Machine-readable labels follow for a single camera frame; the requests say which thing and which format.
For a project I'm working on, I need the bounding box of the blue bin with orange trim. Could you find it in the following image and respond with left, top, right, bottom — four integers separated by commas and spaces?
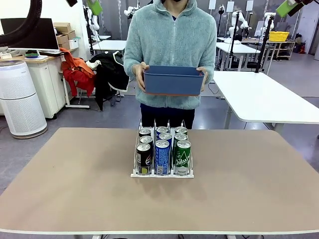
143, 65, 205, 97

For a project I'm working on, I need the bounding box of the person's right forearm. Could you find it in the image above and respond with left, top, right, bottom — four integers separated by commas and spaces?
123, 44, 143, 78

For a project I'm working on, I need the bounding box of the person's left forearm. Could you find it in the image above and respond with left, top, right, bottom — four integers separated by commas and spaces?
200, 44, 217, 84

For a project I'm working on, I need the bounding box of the person's right hand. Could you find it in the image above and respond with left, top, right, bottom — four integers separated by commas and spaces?
131, 62, 150, 94

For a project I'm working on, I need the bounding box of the person's left hand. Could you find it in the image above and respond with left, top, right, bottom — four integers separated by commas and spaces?
196, 66, 209, 92

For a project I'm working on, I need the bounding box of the yellow plastic crate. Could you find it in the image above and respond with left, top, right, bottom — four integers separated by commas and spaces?
269, 31, 291, 42

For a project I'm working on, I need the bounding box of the wooden shelf table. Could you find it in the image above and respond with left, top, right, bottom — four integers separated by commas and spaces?
268, 39, 296, 61

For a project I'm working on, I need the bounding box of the white background table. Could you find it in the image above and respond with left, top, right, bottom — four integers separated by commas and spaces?
213, 41, 261, 73
91, 39, 127, 54

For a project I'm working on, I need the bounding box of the black tripod stand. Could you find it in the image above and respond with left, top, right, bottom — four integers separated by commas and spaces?
254, 13, 277, 74

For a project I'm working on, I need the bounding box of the black computer monitor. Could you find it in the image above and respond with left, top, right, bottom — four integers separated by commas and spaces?
0, 17, 60, 52

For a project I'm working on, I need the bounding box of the black stand pole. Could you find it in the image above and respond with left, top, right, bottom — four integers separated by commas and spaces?
225, 11, 241, 70

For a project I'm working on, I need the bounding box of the orange jacket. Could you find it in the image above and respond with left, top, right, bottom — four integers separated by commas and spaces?
60, 47, 97, 98

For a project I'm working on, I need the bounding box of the black jacket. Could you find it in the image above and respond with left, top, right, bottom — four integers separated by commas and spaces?
89, 51, 130, 112

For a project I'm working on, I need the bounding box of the person in teal fleece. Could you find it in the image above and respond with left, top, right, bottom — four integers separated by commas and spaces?
123, 0, 217, 130

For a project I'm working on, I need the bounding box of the white metal desk leg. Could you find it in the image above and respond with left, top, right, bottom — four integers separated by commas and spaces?
60, 74, 91, 109

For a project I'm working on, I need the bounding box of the white cylindrical air purifier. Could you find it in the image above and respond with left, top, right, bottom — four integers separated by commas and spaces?
0, 59, 48, 139

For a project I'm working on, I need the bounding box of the white can rack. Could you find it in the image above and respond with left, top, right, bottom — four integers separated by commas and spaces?
130, 119, 195, 179

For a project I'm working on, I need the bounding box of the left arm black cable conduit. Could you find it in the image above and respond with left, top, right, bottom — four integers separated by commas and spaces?
0, 0, 43, 47

